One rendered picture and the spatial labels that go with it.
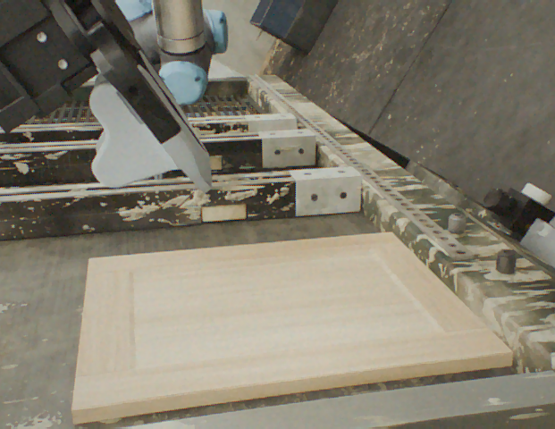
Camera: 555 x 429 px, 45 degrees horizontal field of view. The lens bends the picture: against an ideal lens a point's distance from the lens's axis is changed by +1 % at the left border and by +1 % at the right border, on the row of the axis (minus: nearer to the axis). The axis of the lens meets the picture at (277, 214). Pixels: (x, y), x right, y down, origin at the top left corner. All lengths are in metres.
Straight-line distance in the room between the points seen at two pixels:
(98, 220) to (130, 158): 0.80
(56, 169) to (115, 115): 1.11
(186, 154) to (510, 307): 0.55
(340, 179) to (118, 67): 0.90
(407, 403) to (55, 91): 0.45
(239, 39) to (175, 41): 5.01
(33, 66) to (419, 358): 0.55
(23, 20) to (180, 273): 0.66
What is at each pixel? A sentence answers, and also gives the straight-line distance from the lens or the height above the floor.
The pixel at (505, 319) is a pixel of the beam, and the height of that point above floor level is 0.90.
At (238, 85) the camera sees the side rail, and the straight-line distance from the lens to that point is 2.41.
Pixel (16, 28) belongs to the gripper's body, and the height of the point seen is 1.48.
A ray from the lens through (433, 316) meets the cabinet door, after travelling 0.88.
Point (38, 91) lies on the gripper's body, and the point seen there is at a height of 1.46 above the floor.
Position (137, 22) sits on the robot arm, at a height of 1.38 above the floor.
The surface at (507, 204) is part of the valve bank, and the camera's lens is 1.14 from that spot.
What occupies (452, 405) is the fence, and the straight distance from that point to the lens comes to 0.69.
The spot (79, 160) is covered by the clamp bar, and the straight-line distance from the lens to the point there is 1.49.
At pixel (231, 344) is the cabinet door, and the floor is 1.16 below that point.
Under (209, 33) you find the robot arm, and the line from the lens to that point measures 1.19.
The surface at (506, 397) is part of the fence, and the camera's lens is 0.72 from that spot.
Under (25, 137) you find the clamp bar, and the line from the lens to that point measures 1.67.
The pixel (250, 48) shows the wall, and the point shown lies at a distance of 6.10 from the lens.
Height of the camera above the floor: 1.45
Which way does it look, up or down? 20 degrees down
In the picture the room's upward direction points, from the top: 64 degrees counter-clockwise
